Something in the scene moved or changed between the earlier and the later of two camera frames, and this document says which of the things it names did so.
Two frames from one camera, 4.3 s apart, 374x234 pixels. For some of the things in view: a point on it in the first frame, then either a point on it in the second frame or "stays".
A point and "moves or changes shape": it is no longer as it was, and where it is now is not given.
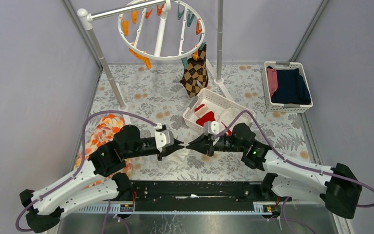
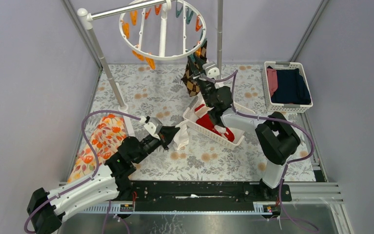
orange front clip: (195, 55) moves or changes shape
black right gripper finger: (200, 144) to (194, 66)
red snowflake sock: (204, 116) stays
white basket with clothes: (286, 87) stays
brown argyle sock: (196, 76) stays
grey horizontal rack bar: (91, 16) stays
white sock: (179, 157) to (181, 139)
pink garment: (272, 80) stays
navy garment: (291, 87) stays
